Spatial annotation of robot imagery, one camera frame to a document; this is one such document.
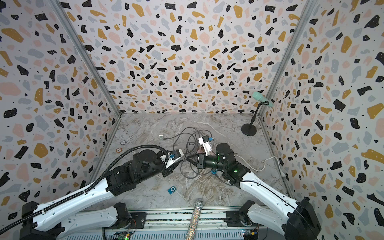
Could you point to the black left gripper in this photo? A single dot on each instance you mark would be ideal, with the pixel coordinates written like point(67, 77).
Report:
point(170, 170)

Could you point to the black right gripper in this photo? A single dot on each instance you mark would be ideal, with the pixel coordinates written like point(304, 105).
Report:
point(204, 162)

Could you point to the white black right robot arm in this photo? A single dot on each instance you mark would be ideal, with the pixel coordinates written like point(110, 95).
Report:
point(293, 219)

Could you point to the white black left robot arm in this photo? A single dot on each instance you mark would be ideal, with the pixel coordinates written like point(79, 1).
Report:
point(65, 216)

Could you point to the glitter silver microphone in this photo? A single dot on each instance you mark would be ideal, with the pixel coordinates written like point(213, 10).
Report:
point(199, 204)

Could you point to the black microphone stand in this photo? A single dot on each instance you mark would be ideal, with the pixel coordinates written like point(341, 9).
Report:
point(249, 129)

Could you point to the green microphone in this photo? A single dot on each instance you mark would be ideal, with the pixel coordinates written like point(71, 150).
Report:
point(259, 97)

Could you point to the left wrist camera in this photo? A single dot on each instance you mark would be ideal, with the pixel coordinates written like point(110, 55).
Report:
point(174, 157)

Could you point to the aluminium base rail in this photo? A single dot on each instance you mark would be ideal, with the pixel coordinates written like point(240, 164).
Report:
point(214, 223)

